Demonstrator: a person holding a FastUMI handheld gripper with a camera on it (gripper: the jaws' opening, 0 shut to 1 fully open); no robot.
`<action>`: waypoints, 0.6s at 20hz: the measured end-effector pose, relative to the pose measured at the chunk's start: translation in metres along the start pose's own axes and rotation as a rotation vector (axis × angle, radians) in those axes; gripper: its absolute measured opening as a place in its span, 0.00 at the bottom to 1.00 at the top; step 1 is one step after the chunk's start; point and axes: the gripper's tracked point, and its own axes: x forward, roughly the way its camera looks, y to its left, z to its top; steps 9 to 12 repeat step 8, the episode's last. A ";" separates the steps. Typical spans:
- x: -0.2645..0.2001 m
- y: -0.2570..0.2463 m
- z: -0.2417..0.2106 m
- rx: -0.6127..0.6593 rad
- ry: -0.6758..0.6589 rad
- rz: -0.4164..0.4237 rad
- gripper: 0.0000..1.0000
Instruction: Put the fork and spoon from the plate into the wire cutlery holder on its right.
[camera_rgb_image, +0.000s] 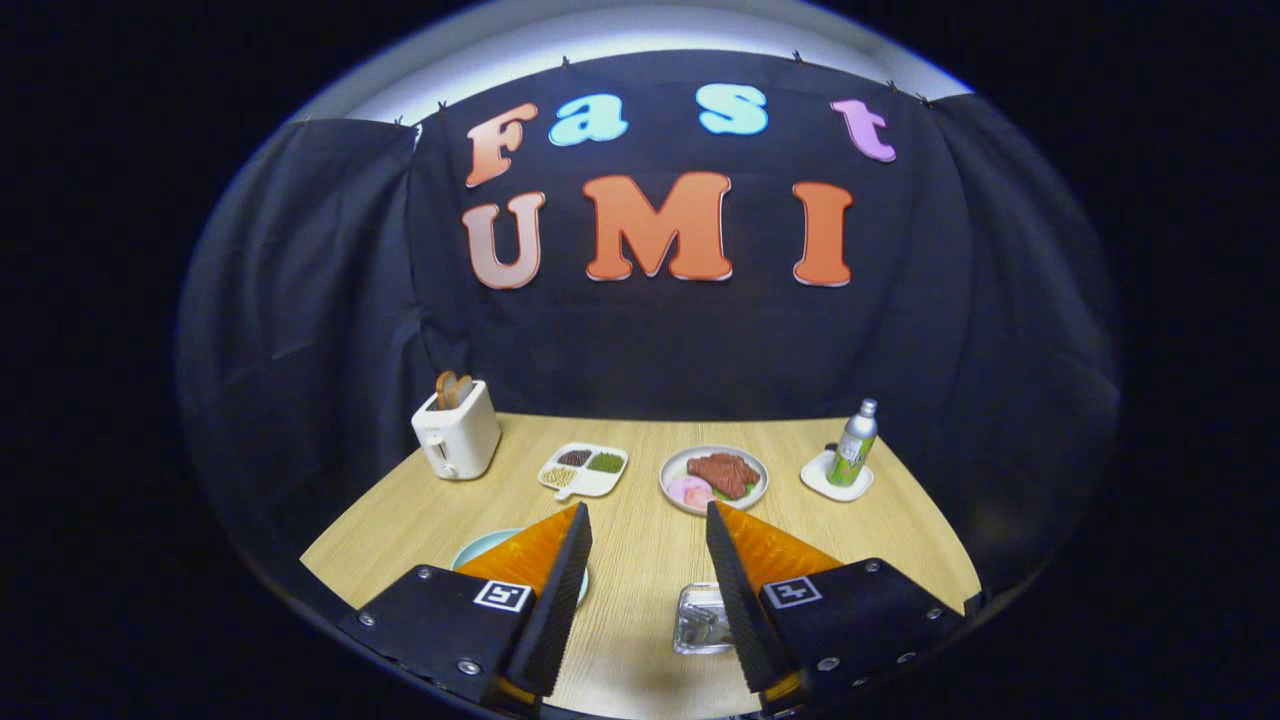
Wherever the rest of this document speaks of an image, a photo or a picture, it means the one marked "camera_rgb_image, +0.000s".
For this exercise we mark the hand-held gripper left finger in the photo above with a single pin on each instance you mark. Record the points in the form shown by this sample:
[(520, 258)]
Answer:
[(560, 600)]

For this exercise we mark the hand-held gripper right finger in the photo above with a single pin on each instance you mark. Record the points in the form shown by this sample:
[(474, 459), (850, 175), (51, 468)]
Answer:
[(738, 600)]

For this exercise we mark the clear cutlery basket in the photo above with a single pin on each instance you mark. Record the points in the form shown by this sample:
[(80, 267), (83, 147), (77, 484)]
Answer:
[(700, 625)]

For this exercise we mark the light blue round plate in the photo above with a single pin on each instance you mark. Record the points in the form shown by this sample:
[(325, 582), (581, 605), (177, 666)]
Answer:
[(480, 548)]

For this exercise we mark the pink ham slices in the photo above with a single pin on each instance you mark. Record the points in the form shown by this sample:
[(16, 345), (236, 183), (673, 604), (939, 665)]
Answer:
[(690, 492)]

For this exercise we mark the white divided dish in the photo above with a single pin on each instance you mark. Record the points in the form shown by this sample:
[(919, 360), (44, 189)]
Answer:
[(600, 484)]

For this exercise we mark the yellow soybeans heap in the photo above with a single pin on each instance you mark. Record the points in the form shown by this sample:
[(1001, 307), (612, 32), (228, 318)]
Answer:
[(559, 476)]

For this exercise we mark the brown meat steak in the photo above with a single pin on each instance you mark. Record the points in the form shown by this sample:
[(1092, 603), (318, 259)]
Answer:
[(722, 473)]

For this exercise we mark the red beans heap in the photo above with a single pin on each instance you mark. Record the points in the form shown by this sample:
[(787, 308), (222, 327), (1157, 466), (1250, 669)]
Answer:
[(574, 457)]

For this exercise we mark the small white tray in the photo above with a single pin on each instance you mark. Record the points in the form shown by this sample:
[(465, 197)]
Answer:
[(818, 480)]

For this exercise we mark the green beans heap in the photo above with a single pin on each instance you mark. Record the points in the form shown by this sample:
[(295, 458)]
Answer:
[(606, 462)]

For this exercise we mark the white oval plate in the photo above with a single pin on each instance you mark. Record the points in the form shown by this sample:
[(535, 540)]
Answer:
[(676, 462)]

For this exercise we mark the white toaster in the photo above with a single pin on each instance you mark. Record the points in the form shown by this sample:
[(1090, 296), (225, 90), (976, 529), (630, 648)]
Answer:
[(470, 435)]

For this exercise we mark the green label bottle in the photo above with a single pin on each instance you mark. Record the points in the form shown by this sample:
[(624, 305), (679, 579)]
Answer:
[(852, 450)]

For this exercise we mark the brown toast slice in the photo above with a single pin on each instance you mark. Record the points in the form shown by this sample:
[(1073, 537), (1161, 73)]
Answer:
[(464, 389), (445, 390)]

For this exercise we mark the black backdrop cloth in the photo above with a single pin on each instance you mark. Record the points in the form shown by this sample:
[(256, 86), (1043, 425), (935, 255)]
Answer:
[(320, 300)]

